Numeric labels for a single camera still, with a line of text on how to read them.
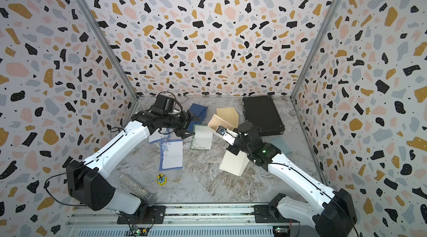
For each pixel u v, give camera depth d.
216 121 0.86
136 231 0.70
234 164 0.90
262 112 1.10
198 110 1.13
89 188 0.49
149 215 0.73
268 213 0.66
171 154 0.92
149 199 0.74
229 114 1.09
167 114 0.65
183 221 0.73
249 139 0.56
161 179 0.83
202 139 1.00
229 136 0.64
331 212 0.38
